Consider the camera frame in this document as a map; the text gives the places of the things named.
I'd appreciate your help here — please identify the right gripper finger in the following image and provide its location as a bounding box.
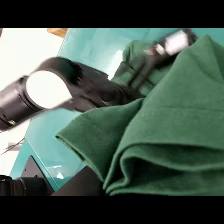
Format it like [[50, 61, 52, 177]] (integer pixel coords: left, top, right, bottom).
[[50, 165, 105, 197]]

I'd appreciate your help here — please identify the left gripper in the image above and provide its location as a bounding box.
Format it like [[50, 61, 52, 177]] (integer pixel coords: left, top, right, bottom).
[[71, 64, 147, 113]]

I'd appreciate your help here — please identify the green T-shirt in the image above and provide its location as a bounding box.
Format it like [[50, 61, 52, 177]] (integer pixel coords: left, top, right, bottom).
[[54, 34, 224, 197]]

